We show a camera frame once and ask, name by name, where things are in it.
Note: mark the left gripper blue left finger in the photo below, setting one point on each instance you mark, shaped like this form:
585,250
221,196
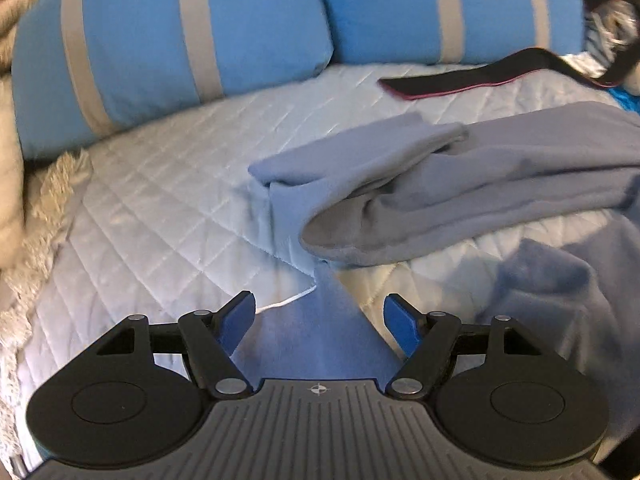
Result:
210,338

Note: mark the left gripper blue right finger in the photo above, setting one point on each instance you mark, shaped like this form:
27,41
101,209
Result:
427,341

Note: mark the grey-blue fleece jacket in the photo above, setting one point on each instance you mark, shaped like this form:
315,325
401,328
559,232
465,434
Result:
402,189

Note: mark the beige folded comforter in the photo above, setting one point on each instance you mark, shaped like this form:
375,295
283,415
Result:
11,179

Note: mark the left blue striped pillow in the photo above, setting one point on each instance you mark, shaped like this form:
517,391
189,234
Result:
85,69

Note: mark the blue striped pillow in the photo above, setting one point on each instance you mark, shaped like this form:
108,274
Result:
85,69
452,31

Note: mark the right blue striped pillow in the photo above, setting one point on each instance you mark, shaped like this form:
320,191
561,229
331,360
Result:
452,31

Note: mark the beige knitted blanket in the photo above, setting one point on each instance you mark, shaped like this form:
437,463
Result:
15,15

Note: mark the black bag with clutter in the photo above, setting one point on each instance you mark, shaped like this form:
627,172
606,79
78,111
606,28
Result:
611,52

